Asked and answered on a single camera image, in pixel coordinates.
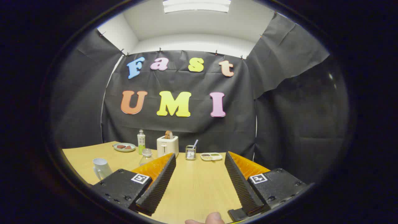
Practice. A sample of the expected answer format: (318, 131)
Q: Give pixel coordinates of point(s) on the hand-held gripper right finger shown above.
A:
(241, 183)

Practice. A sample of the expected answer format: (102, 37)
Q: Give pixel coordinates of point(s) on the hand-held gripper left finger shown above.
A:
(157, 183)

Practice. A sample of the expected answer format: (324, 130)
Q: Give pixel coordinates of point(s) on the green label juice bottle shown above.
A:
(146, 154)

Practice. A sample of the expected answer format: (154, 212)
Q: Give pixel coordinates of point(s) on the white cup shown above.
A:
(102, 168)

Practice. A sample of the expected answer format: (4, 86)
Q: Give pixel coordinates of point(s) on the small white green bottle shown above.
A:
(141, 141)

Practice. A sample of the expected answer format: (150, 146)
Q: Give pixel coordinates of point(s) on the white toaster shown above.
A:
(167, 146)

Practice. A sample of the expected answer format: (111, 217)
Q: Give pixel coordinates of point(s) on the white divided dish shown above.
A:
(211, 156)

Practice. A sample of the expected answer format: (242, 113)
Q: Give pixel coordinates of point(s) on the wooden table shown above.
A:
(199, 186)

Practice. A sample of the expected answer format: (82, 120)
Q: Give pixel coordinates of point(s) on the metal mesh holder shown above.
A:
(190, 154)

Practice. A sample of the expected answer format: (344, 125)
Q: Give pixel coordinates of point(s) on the pale green plate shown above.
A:
(124, 150)

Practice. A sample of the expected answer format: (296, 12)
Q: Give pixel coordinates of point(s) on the brown toast slice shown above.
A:
(168, 135)

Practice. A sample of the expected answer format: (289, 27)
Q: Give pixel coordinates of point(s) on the white straw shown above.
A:
(195, 143)

